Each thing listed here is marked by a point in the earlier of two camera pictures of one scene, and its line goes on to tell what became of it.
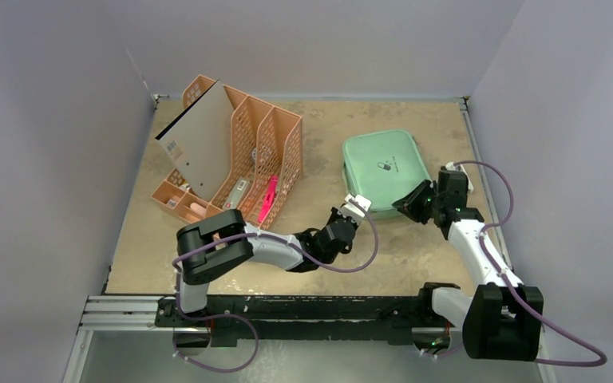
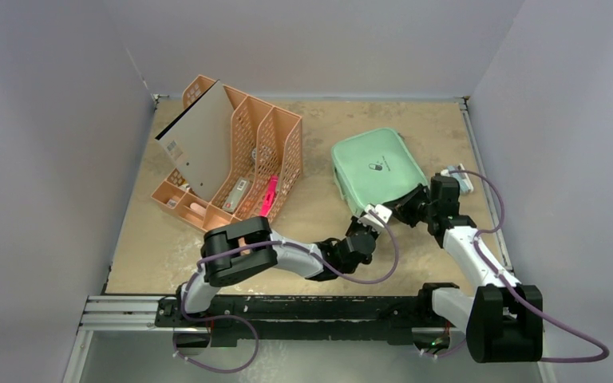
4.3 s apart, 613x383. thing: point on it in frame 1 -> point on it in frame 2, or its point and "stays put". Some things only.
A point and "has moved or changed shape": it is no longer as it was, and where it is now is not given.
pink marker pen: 269,195 stays put
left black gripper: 336,215 -> 353,223
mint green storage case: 382,166 has moved or changed shape
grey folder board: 202,140 stays put
